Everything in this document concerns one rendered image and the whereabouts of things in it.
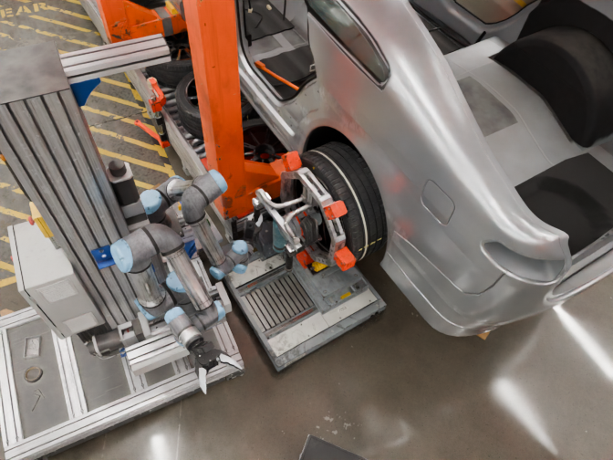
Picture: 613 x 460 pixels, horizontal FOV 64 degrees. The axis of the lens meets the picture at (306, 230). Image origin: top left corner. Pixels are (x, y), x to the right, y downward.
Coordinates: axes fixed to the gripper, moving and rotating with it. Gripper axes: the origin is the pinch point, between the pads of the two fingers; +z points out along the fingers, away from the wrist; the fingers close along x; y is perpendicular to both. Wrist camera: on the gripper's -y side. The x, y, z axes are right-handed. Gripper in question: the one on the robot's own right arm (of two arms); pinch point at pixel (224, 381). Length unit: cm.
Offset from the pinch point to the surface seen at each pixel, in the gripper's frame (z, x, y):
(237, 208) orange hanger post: -103, -82, 54
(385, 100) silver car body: -41, -104, -57
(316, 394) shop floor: 2, -70, 115
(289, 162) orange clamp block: -77, -94, 1
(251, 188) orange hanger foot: -104, -93, 43
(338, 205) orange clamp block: -38, -91, -4
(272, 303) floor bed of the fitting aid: -60, -84, 108
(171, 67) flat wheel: -256, -129, 59
